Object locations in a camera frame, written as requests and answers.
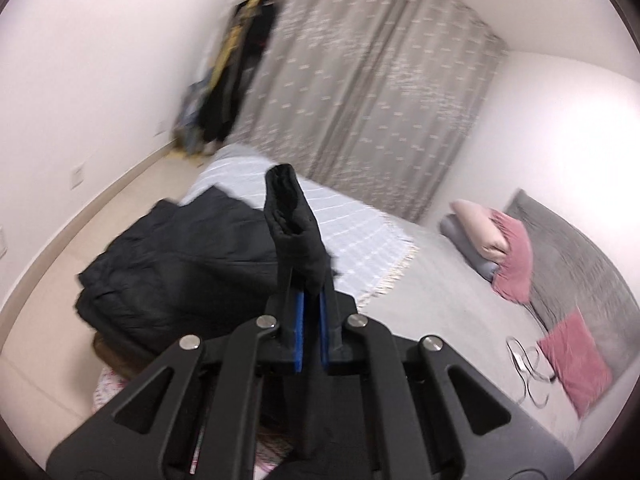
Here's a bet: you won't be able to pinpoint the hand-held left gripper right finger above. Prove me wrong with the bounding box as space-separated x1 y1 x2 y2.
319 287 574 480

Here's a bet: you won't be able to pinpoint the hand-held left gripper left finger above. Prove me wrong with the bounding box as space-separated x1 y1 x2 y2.
45 285 306 480

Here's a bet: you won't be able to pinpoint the black fleece garment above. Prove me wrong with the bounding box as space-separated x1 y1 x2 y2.
257 162 386 480

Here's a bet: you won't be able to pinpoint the hanging dark clothes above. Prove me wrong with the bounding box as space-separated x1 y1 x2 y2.
192 0 278 156

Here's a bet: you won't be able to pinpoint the light blue striped blanket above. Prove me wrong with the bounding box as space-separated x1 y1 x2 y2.
180 144 421 311

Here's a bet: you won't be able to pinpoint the bed with grey sheet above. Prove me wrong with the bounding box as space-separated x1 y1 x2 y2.
92 142 591 461

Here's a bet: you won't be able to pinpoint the black puffer jacket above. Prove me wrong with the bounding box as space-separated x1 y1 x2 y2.
75 187 301 356

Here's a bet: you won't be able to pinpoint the grey pillow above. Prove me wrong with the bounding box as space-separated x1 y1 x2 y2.
440 215 501 281

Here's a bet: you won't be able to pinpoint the beige pillow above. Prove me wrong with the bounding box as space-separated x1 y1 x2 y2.
450 199 511 263

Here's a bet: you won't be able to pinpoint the brown garment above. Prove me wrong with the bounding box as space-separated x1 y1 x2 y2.
92 335 151 372

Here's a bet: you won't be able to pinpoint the patterned knit-print blanket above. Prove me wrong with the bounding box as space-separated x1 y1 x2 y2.
92 364 301 480

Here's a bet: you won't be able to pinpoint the pink velvet cushion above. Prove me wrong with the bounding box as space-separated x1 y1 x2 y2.
537 307 613 418
490 210 535 305

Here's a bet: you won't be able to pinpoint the blue cloth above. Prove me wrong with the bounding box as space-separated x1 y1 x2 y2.
172 80 211 155

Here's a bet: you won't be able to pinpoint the grey patterned curtain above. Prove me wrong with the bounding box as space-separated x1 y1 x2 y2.
227 0 511 226

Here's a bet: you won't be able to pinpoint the grey quilted headboard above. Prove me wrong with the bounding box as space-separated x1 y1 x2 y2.
502 189 640 386

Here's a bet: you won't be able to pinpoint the black cable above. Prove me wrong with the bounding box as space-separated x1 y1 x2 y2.
505 336 558 408

